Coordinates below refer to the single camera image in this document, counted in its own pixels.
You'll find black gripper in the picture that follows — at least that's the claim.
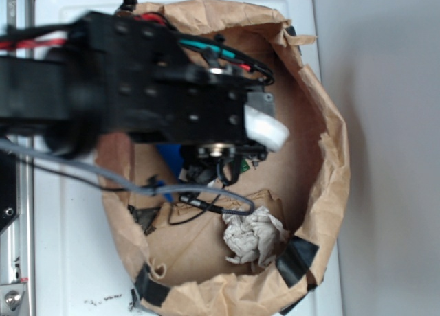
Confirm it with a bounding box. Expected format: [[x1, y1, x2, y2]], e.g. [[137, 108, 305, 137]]
[[113, 60, 291, 162]]

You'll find orange toy carrot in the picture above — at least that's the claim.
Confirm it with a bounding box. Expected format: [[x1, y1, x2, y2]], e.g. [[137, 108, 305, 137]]
[[240, 159, 250, 174]]

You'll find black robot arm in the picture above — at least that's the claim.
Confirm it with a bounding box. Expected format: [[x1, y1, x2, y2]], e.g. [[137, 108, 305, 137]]
[[1, 12, 289, 159]]

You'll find blue toy bottle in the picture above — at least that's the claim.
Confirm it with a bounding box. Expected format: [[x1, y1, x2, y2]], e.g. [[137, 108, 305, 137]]
[[155, 144, 183, 185]]

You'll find crumpled white paper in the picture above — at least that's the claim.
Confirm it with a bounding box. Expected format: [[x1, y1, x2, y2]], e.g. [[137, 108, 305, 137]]
[[222, 206, 290, 268]]

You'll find brown paper lined box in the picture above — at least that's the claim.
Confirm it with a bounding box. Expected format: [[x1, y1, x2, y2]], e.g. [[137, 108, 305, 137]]
[[102, 0, 350, 315]]

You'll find white plastic tray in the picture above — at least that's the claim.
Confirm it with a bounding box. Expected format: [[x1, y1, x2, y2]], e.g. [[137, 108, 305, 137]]
[[33, 0, 346, 316]]

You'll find thin black cable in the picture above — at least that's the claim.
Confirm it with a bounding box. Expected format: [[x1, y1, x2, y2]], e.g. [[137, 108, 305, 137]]
[[13, 157, 241, 226]]

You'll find grey braided cable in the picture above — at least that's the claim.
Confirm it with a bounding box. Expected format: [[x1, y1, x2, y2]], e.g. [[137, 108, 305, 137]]
[[0, 138, 256, 216]]

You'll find black metal bracket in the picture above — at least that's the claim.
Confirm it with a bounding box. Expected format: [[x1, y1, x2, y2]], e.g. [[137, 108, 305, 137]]
[[0, 152, 17, 233]]

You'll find silver aluminium rail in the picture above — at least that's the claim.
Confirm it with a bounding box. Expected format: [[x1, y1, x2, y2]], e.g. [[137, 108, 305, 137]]
[[1, 0, 36, 315]]

